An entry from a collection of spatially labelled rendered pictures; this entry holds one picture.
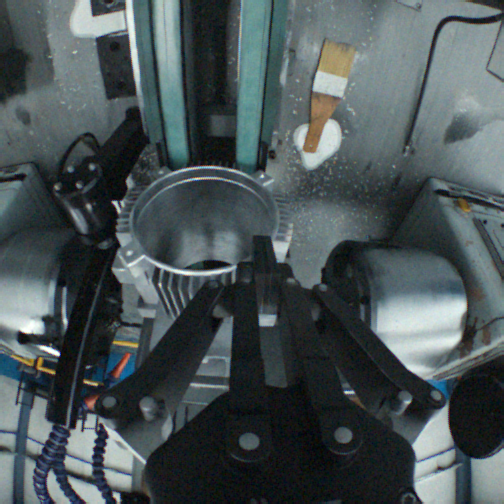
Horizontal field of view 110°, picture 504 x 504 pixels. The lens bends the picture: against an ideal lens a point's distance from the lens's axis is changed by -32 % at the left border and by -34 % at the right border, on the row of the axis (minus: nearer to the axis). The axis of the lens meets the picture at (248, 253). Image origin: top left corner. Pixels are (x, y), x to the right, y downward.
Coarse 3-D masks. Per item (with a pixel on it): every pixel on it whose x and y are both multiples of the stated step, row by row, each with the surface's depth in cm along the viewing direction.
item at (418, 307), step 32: (352, 256) 37; (384, 256) 34; (416, 256) 35; (352, 288) 36; (384, 288) 31; (416, 288) 31; (448, 288) 31; (384, 320) 29; (416, 320) 30; (448, 320) 30; (416, 352) 30; (448, 352) 31
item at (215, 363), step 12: (156, 312) 29; (156, 324) 27; (168, 324) 27; (228, 324) 28; (156, 336) 26; (216, 336) 27; (228, 336) 27; (216, 348) 26; (228, 348) 26; (204, 360) 31; (216, 360) 36; (204, 372) 35; (216, 372) 35; (228, 372) 34
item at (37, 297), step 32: (0, 256) 30; (32, 256) 30; (64, 256) 31; (0, 288) 28; (32, 288) 28; (64, 288) 31; (0, 320) 28; (32, 320) 28; (64, 320) 31; (32, 352) 31; (96, 352) 39
